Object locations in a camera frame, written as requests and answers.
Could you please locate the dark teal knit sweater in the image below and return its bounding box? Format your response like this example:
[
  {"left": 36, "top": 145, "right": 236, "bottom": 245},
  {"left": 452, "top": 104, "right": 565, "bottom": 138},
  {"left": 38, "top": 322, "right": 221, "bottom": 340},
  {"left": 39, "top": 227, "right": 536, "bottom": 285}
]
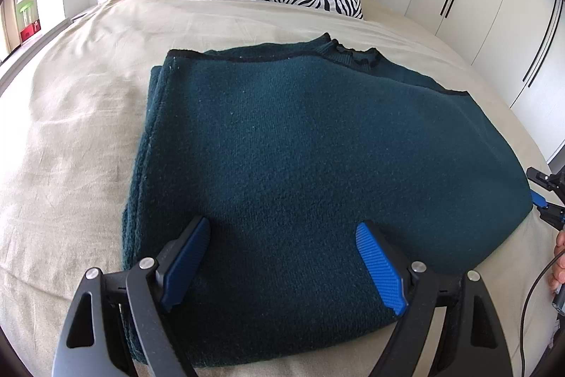
[{"left": 123, "top": 35, "right": 533, "bottom": 367}]

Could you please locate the person's right hand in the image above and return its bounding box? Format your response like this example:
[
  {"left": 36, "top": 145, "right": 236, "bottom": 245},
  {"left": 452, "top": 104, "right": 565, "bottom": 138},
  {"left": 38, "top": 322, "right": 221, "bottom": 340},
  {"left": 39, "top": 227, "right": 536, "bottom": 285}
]
[{"left": 548, "top": 231, "right": 565, "bottom": 292}]

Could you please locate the beige bed sheet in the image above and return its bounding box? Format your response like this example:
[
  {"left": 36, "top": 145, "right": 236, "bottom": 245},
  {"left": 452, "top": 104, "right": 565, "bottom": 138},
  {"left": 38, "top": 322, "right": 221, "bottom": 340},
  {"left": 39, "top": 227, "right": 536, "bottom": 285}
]
[{"left": 1, "top": 0, "right": 548, "bottom": 376}]

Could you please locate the black cable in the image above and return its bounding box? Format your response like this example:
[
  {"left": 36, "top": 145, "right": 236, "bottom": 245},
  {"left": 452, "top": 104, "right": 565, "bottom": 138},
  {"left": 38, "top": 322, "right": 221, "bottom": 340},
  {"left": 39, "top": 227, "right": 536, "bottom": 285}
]
[{"left": 518, "top": 248, "right": 565, "bottom": 377}]

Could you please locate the white wardrobe with black handles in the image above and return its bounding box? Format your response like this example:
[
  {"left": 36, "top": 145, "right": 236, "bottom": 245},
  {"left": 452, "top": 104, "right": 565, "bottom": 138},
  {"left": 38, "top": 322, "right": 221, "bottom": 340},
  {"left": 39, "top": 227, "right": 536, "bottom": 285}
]
[{"left": 406, "top": 0, "right": 564, "bottom": 162}]

